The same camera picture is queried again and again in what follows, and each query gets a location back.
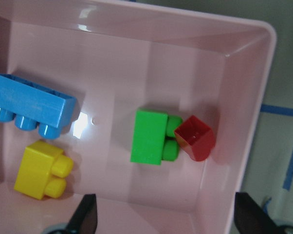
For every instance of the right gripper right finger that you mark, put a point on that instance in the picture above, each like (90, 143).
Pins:
(249, 218)

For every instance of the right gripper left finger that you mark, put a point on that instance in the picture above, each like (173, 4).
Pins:
(85, 217)

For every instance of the yellow two-stud block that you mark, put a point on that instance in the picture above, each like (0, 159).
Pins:
(43, 171)

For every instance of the red small block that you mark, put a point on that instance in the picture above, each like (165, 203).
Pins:
(196, 138)

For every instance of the green two-stud block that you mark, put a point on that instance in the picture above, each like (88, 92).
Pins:
(154, 140)

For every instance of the blue three-stud block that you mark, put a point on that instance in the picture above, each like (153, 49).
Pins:
(32, 106)

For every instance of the pink plastic box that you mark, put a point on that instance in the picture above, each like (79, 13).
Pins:
(115, 57)

